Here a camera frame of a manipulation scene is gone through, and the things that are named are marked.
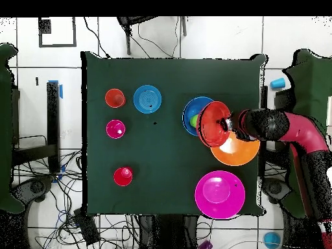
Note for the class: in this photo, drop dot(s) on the green plastic cup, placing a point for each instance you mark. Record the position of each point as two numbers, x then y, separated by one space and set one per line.
194 121

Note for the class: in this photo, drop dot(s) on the large smooth blue bowl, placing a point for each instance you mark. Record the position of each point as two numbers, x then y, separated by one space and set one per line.
190 109

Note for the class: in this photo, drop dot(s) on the orange-red plastic bowl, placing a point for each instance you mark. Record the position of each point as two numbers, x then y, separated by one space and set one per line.
211 124

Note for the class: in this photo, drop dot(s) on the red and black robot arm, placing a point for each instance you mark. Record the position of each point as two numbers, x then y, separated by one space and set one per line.
303 132

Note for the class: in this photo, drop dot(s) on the white box stack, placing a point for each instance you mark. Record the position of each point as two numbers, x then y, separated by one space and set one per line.
330 106

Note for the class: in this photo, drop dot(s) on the small ringed blue bowl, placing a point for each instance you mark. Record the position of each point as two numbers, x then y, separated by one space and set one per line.
145 99

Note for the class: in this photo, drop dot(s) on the magenta plastic cup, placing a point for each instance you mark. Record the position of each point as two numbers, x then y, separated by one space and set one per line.
112 127

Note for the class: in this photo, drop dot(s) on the red plastic cup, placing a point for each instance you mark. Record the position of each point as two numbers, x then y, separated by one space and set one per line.
120 179

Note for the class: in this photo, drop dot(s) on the dark green tablecloth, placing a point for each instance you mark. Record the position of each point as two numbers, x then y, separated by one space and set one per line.
155 72

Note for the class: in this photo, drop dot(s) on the orange plastic cup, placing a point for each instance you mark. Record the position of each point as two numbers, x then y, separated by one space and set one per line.
111 96

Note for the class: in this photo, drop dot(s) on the large yellow-orange plastic bowl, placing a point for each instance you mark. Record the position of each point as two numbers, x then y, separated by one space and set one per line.
238 155

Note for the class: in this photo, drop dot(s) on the large pink plastic bowl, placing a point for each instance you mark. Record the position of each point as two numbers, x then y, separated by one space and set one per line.
220 194

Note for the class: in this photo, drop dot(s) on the purple plastic cup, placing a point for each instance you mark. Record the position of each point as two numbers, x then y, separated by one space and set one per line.
205 245

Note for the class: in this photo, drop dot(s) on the black power strip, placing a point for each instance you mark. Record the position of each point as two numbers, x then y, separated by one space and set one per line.
87 228

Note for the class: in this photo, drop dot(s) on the blue plastic cup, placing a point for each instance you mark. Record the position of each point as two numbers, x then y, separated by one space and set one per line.
271 240
277 83

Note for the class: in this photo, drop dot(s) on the green cloth side table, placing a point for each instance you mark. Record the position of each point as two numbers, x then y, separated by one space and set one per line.
311 77
6 129

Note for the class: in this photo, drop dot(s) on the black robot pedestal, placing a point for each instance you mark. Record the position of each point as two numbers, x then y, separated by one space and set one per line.
168 230

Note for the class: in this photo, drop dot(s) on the black camera tripod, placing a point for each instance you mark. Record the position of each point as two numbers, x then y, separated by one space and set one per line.
127 39

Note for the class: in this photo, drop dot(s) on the black table frame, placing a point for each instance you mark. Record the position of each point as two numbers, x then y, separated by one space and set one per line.
53 116
282 99

